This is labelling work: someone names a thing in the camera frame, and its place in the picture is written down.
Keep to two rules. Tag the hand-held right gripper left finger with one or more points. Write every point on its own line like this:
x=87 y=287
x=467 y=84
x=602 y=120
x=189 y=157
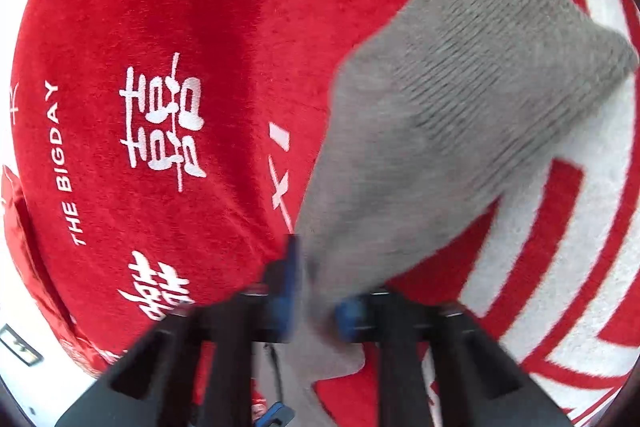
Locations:
x=289 y=287

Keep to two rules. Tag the grey knit sweater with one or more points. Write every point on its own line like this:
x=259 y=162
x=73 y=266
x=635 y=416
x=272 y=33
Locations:
x=425 y=107

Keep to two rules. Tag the red printed blanket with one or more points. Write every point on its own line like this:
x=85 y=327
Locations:
x=200 y=32

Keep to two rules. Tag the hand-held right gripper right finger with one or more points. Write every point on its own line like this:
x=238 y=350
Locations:
x=350 y=316

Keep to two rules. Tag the dark rectangular label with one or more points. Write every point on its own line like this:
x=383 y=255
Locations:
x=20 y=346

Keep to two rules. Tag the red satin cloth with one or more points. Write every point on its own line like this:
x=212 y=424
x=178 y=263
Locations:
x=30 y=252

